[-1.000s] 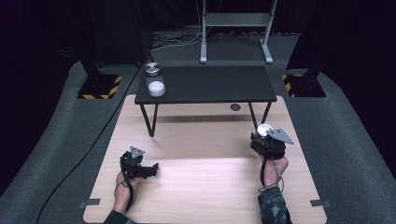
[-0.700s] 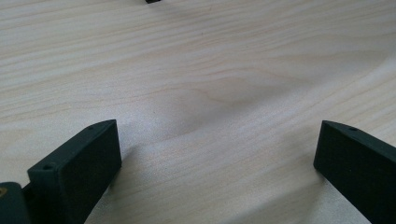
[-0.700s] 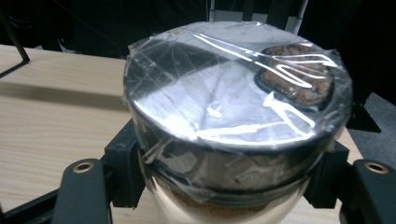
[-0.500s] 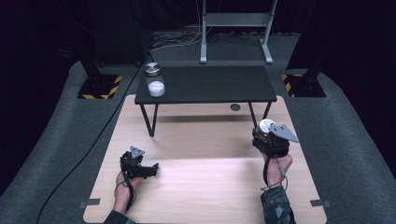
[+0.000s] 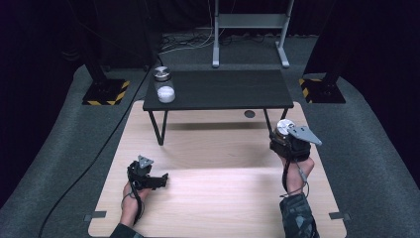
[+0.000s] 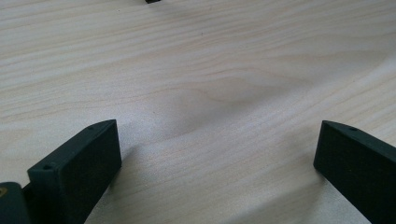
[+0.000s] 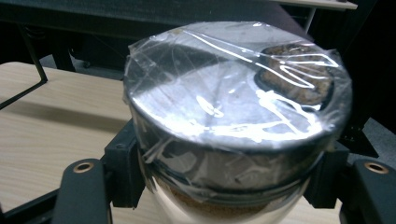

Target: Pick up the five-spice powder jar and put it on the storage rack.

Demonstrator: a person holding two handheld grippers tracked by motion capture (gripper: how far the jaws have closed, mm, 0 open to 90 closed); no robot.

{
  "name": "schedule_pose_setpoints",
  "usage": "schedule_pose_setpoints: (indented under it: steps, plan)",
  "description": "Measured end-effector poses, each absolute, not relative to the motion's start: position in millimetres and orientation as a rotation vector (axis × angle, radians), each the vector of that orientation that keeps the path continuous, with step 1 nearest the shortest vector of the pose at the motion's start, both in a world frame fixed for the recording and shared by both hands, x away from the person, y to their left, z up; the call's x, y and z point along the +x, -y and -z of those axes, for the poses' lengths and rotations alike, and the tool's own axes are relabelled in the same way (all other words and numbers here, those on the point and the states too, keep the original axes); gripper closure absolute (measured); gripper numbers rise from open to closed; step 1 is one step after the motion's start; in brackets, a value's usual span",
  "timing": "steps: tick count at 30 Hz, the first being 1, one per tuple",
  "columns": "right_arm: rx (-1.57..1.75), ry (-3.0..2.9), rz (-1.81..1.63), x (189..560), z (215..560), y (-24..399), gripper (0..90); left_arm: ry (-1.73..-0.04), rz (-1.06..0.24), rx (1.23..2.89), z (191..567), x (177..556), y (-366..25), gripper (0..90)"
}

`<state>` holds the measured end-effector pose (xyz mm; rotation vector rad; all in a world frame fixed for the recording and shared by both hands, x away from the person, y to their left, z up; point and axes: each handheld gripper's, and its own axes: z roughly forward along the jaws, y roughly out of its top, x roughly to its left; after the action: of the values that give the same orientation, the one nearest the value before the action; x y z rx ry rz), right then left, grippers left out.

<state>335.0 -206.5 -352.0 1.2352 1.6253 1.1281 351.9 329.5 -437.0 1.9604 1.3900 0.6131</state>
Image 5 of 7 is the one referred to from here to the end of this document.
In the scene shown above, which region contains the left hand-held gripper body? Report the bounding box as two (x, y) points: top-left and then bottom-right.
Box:
(127, 155), (157, 191)

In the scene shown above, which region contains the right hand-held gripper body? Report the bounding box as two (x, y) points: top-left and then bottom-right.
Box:
(278, 126), (323, 159)

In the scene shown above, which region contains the black low shelf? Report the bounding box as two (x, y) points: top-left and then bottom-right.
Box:
(142, 68), (295, 147)

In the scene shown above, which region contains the glass jar with white powder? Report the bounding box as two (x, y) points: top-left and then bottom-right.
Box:
(153, 65), (176, 104)

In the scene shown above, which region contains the person's right hand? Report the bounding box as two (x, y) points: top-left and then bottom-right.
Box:
(279, 155), (316, 195)

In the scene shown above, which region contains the person's left hand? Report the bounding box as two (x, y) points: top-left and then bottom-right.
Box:
(121, 180), (153, 217)

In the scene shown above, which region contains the grey tape strip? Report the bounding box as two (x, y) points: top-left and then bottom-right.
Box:
(328, 211), (352, 221)
(83, 210), (108, 222)

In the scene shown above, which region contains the black stand base hazard tape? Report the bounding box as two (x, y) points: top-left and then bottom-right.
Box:
(298, 65), (347, 104)
(81, 62), (131, 107)

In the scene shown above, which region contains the grey metal stand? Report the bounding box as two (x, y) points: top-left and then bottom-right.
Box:
(211, 0), (295, 69)

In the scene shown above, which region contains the left hand-held gripper cable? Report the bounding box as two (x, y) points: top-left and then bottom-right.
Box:
(121, 179), (145, 226)

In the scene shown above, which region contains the hand-held gripper cable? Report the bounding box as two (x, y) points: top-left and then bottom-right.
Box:
(280, 157), (311, 199)
(121, 179), (145, 226)

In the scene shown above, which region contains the right hand-held gripper cable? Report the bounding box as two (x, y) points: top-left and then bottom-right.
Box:
(280, 157), (311, 199)

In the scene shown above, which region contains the long black floor cable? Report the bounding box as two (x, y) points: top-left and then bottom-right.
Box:
(39, 54), (166, 238)

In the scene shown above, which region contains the tangle of floor cables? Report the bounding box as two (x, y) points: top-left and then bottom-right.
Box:
(159, 28), (265, 56)

